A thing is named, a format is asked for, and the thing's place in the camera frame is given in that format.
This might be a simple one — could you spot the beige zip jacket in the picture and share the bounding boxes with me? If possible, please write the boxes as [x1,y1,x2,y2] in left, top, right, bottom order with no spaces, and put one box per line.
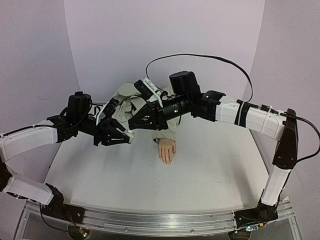
[112,83,179,142]

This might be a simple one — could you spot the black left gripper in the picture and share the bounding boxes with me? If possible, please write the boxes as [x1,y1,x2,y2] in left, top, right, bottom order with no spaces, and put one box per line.
[77,114,133,147]

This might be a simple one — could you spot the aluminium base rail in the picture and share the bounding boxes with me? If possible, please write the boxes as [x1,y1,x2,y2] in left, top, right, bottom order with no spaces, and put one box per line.
[22,199,293,235]

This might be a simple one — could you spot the mannequin hand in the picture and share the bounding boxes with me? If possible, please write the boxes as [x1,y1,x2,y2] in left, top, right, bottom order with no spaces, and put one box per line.
[157,138,177,166]

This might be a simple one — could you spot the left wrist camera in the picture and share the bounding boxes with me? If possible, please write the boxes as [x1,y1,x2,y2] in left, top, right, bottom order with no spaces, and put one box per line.
[96,98,120,126]

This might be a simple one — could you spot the black camera cable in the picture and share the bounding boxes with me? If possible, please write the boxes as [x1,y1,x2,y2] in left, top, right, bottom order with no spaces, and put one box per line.
[145,53,320,162]

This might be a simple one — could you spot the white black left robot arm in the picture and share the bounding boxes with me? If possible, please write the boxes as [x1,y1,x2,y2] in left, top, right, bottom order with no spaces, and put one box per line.
[0,91,135,219]

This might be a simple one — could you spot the white nail polish bottle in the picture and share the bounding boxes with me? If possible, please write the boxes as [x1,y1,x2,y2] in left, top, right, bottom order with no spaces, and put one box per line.
[127,129,135,139]

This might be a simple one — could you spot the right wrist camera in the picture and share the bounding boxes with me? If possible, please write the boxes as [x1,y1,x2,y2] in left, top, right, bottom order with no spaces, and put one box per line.
[133,77,163,108]

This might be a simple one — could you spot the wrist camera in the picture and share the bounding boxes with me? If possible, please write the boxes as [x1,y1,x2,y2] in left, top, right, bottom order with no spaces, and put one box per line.
[133,77,163,108]
[96,98,120,126]

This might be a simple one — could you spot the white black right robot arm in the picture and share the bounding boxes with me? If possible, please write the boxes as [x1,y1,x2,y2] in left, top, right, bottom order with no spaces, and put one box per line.
[128,71,298,211]

